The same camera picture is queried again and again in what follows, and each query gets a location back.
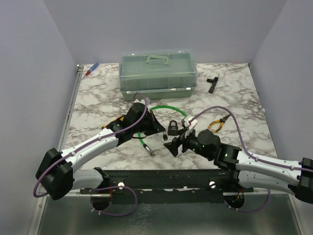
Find green cable lock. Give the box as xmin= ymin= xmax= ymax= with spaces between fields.
xmin=136 ymin=105 xmax=188 ymax=157

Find black T-handle tool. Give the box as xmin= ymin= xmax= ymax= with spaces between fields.
xmin=206 ymin=77 xmax=219 ymax=94

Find translucent green plastic toolbox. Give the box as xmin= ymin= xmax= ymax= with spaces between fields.
xmin=119 ymin=49 xmax=198 ymax=101

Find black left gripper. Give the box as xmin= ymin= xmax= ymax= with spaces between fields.
xmin=133 ymin=110 xmax=165 ymax=136

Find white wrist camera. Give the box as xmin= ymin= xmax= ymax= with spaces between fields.
xmin=181 ymin=115 xmax=198 ymax=138
xmin=133 ymin=97 xmax=151 ymax=105

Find black padlock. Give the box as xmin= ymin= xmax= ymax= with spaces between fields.
xmin=168 ymin=120 xmax=179 ymax=136

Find blue red screwdriver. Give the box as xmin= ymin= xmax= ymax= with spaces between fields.
xmin=85 ymin=62 xmax=99 ymax=76

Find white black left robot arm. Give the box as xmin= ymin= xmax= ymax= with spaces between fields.
xmin=35 ymin=103 xmax=165 ymax=200

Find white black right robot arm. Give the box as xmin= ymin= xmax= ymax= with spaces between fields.
xmin=164 ymin=130 xmax=313 ymax=204

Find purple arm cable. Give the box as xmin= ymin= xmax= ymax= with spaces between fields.
xmin=33 ymin=92 xmax=151 ymax=216
xmin=188 ymin=105 xmax=313 ymax=212

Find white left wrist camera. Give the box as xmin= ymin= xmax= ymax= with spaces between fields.
xmin=133 ymin=97 xmax=151 ymax=105

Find black metal base rail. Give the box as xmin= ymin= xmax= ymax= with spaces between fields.
xmin=73 ymin=167 xmax=284 ymax=205

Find yellow black utility knife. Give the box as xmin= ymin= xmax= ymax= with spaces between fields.
xmin=101 ymin=116 xmax=124 ymax=129

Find yellow handled needle-nose pliers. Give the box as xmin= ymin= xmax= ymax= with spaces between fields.
xmin=208 ymin=114 xmax=230 ymax=133

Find left side aluminium rail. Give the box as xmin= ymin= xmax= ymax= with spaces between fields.
xmin=57 ymin=65 xmax=84 ymax=150

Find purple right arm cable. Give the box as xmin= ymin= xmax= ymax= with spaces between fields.
xmin=188 ymin=105 xmax=313 ymax=212

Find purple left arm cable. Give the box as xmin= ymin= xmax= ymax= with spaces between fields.
xmin=33 ymin=92 xmax=151 ymax=216

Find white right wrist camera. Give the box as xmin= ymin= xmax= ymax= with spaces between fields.
xmin=181 ymin=115 xmax=198 ymax=138

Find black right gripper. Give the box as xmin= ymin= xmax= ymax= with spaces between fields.
xmin=164 ymin=126 xmax=213 ymax=160

